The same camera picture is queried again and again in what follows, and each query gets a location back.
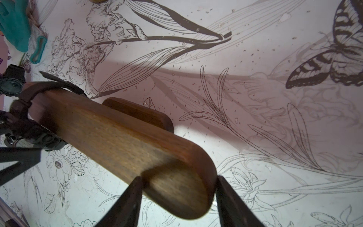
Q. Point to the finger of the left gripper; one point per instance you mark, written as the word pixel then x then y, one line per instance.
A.
pixel 24 158

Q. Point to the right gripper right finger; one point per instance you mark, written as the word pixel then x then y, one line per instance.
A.
pixel 233 212

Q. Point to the glass vase with plants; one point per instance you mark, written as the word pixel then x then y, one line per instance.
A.
pixel 97 1

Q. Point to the wooden watch stand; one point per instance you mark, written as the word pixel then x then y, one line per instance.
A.
pixel 177 174

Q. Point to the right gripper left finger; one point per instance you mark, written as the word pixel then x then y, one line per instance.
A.
pixel 125 212

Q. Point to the teal white garden glove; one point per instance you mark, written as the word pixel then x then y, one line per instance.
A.
pixel 21 31

